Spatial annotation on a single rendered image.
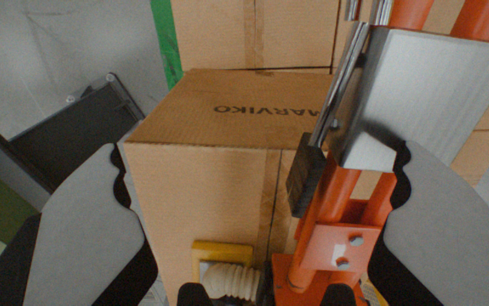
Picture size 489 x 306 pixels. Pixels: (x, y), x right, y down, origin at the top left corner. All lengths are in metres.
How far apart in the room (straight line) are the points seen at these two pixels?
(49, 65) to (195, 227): 1.33
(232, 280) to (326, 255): 0.19
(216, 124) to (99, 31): 1.10
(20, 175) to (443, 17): 1.12
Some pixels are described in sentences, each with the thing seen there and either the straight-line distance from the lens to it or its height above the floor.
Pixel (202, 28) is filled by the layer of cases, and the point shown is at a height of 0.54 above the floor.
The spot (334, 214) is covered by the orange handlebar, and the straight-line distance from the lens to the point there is 0.17.
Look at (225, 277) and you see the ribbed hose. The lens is 0.36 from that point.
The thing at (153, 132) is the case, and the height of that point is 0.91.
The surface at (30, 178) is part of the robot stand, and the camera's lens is 0.79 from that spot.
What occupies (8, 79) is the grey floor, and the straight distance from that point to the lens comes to 1.77.
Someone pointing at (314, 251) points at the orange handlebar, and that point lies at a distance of 0.19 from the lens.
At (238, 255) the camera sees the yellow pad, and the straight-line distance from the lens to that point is 0.41.
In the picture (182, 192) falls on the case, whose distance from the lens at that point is 0.35.
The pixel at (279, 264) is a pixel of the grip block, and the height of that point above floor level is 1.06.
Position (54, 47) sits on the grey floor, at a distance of 1.53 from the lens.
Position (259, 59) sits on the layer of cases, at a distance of 0.66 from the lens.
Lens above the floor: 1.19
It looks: 58 degrees down
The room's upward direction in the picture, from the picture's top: 178 degrees counter-clockwise
